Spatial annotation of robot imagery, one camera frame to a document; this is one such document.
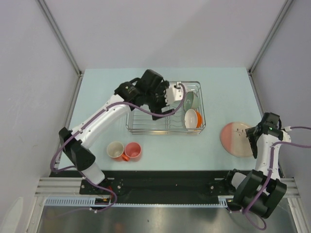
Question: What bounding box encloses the pink cup orange handle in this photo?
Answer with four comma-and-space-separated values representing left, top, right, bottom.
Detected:
121, 142, 142, 162

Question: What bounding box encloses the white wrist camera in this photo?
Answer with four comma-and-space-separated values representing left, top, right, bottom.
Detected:
283, 126, 292, 132
164, 82, 186, 106

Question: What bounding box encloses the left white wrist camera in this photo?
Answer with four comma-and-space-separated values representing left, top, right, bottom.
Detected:
164, 82, 186, 106

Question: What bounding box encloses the purple cable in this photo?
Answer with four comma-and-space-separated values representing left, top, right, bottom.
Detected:
50, 82, 187, 214
242, 126, 311, 230

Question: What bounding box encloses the aluminium front rail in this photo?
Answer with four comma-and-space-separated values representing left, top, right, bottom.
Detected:
35, 177, 300, 198

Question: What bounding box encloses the right aluminium frame post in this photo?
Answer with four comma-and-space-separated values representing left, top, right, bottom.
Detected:
247, 0, 295, 75

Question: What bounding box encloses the pink and cream plate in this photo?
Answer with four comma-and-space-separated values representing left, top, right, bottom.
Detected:
220, 122, 253, 158

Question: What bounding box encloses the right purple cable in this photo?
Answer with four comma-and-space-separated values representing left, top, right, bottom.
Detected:
242, 126, 311, 230

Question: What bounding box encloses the left aluminium frame post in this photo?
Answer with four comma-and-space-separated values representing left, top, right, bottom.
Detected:
36, 0, 82, 77

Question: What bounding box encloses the metal wire dish rack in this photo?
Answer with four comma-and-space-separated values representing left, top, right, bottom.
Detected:
126, 81, 206, 134

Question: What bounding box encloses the aluminium frame post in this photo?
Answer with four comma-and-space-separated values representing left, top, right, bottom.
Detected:
36, 0, 82, 77
247, 0, 295, 75

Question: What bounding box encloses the green bowl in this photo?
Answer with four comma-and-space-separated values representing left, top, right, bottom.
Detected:
183, 91, 200, 111

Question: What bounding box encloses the white slotted cable duct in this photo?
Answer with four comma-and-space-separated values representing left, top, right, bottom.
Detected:
45, 197, 233, 208

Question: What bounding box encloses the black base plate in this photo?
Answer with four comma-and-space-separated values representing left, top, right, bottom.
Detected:
49, 169, 284, 198

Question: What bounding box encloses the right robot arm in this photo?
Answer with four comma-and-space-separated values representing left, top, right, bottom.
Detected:
224, 112, 291, 219

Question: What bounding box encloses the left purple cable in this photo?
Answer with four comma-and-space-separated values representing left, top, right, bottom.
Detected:
50, 82, 187, 214

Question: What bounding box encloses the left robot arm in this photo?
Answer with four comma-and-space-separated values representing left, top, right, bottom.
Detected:
59, 69, 170, 194

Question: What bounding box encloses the white and orange bowl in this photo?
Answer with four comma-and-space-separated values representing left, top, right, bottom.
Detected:
184, 109, 203, 129

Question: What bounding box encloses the cream cup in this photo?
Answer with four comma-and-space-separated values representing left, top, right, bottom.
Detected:
106, 141, 124, 159

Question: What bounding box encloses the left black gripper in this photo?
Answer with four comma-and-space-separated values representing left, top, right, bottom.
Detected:
144, 81, 175, 120

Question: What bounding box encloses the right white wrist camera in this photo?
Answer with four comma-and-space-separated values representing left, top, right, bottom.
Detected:
283, 126, 292, 132

